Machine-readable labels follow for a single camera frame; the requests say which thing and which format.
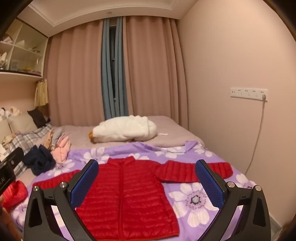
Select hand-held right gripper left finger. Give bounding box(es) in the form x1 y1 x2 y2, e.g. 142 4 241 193
23 159 99 241

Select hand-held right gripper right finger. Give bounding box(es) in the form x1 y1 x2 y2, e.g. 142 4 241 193
195 159 271 241

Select red down jacket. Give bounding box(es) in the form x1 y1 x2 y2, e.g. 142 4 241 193
32 156 233 239

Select person's left hand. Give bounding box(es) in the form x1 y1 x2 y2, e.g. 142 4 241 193
0 195 15 234

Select bed with pink sheet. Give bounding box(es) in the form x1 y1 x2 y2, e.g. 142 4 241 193
0 113 257 241

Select small patterned cloth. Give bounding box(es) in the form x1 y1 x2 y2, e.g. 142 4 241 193
2 136 13 149

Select navy blue garment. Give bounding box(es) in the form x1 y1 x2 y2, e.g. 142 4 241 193
22 145 56 176

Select small red cloth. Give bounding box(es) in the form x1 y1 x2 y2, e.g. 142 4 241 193
2 180 28 209

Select grey plaid blanket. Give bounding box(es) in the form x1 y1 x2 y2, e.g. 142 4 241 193
5 123 55 176

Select beige pillow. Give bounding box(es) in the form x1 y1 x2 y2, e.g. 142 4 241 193
0 119 12 144
8 113 37 133

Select pink garment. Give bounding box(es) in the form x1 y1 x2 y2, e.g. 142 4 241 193
51 136 71 164

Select tan garment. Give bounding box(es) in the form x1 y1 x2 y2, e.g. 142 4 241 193
45 130 55 149

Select dark brown pillow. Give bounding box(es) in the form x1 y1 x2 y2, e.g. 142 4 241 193
27 108 48 128

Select grey garment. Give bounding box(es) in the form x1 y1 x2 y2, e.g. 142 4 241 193
53 127 65 144

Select grey quilt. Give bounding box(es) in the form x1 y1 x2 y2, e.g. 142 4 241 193
52 115 204 153

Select purple floral bed sheet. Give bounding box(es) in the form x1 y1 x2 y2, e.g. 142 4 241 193
10 141 257 241

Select white goose plush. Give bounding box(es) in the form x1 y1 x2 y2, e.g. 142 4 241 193
88 115 157 143

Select yellow fringed cloth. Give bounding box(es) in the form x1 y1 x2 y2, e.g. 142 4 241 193
35 79 49 107

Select white power strip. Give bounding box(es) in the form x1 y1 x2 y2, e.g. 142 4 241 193
230 88 268 100

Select pink curtain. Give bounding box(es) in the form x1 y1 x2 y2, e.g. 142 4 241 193
122 16 189 130
44 17 105 127

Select blue curtain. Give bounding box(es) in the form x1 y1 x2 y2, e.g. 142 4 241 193
101 18 115 119
115 17 129 117

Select dark window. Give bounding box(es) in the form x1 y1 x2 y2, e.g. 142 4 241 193
109 25 117 102

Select white wall shelf cabinet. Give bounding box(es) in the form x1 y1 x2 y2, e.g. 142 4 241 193
0 17 49 81

